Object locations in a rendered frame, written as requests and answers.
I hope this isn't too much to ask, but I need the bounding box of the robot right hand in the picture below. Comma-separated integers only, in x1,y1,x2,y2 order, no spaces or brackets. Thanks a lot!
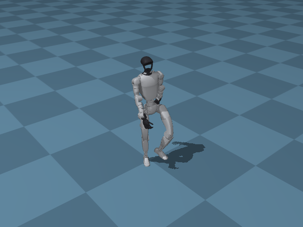
141,113,153,129

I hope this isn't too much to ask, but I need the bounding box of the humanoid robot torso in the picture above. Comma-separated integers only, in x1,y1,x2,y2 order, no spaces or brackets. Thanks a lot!
138,70,159,115

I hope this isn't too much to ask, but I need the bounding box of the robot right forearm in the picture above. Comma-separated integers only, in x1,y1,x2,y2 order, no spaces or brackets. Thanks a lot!
134,96,145,118

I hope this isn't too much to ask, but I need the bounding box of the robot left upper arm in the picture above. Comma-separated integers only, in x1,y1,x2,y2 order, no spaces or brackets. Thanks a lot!
156,71,165,92

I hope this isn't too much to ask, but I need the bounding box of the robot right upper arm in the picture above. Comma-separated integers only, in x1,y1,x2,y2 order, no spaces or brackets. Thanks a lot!
132,77,143,102

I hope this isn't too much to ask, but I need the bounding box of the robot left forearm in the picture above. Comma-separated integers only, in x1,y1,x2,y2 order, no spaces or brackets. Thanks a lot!
156,91,163,101

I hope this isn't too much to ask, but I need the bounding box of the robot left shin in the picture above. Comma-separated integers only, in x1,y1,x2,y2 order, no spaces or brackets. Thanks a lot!
158,136,173,152

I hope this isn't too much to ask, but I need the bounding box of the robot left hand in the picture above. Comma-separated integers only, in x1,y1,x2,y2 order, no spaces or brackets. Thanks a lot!
154,99,161,105

